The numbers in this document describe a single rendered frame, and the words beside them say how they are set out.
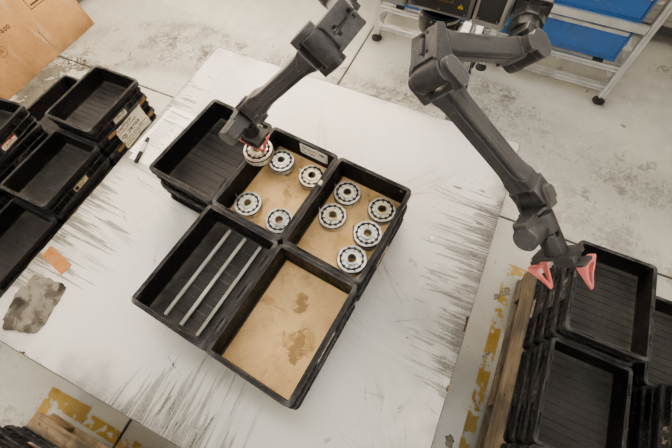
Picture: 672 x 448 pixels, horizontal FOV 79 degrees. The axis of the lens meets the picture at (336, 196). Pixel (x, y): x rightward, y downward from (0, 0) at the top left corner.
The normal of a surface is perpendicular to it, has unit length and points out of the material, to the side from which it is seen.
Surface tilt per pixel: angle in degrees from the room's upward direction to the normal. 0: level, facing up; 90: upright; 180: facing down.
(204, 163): 0
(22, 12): 75
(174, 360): 0
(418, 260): 0
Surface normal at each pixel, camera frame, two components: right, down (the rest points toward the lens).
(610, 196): -0.02, -0.50
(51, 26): 0.86, 0.19
